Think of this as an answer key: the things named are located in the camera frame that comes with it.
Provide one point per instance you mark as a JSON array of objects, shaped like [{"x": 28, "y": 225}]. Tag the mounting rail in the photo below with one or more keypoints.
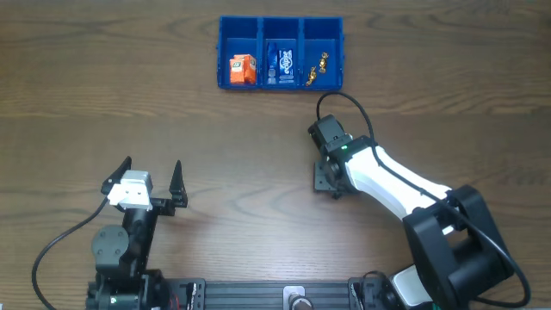
[{"x": 249, "y": 297}]

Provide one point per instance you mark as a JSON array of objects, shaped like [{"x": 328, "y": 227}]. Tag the blue tray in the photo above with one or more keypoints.
[{"x": 323, "y": 30}]

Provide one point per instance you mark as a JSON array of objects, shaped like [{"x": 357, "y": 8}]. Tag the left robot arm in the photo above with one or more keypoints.
[{"x": 129, "y": 249}]

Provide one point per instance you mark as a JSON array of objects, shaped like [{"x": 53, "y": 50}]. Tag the blue candy pack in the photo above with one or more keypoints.
[
  {"x": 271, "y": 60},
  {"x": 286, "y": 64}
]

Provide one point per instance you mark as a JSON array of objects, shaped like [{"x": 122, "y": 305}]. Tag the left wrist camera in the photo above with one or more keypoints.
[{"x": 131, "y": 189}]

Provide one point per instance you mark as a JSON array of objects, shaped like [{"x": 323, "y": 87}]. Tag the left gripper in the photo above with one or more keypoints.
[{"x": 163, "y": 206}]

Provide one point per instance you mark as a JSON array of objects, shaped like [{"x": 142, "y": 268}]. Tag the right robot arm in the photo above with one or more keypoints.
[{"x": 387, "y": 181}]

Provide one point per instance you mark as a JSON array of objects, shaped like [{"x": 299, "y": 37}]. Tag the orange candy box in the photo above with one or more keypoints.
[
  {"x": 250, "y": 69},
  {"x": 237, "y": 71}
]

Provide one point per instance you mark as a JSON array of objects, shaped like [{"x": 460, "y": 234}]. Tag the gold wrapped candy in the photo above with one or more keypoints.
[
  {"x": 311, "y": 76},
  {"x": 323, "y": 62}
]

